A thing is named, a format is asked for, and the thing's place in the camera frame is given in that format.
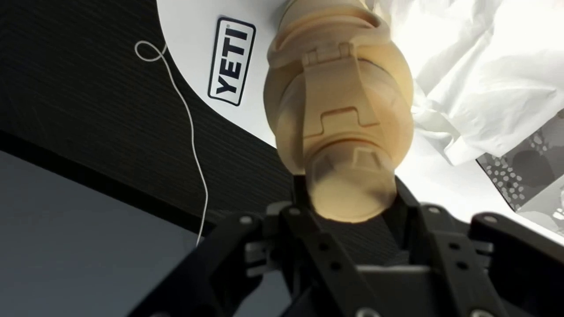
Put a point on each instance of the white crumpled cloth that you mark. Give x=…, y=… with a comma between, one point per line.
x=477, y=76

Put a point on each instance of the tan insulated bottle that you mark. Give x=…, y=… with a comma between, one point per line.
x=329, y=14

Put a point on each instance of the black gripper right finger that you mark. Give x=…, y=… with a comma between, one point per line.
x=470, y=264

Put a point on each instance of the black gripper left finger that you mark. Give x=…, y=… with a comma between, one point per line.
x=306, y=270

